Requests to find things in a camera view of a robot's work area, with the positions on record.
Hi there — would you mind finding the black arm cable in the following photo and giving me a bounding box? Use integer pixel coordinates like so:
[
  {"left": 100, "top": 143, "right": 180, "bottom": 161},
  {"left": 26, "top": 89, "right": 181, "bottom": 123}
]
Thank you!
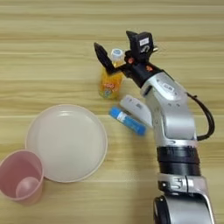
[{"left": 186, "top": 92, "right": 216, "bottom": 142}]

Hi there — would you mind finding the beige round plate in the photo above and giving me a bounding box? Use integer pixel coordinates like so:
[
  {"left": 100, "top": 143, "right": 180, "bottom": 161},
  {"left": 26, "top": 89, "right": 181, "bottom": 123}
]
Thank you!
[{"left": 24, "top": 103, "right": 109, "bottom": 184}]

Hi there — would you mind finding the pink plastic cup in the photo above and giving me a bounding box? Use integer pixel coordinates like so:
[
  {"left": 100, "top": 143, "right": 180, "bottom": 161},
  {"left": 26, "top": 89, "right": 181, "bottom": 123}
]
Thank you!
[{"left": 0, "top": 149, "right": 46, "bottom": 206}]

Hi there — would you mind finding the blue glue stick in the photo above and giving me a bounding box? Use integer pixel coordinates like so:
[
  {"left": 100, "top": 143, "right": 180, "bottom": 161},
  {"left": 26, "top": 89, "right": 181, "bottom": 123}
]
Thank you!
[{"left": 108, "top": 106, "right": 147, "bottom": 137}]

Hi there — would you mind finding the orange juice bottle white cap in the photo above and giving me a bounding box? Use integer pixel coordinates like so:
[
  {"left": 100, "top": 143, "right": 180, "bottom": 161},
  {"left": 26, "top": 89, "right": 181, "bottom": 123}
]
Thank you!
[{"left": 98, "top": 48, "right": 126, "bottom": 100}]

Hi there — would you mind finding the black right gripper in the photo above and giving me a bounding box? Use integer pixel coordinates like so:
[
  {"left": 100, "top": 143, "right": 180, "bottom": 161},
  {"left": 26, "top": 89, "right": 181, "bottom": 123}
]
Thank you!
[{"left": 93, "top": 30, "right": 165, "bottom": 88}]

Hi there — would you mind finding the white flat remote-like device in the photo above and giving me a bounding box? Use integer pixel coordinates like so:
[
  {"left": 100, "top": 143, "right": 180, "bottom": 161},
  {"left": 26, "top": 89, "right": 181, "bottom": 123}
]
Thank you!
[{"left": 119, "top": 94, "right": 154, "bottom": 130}]

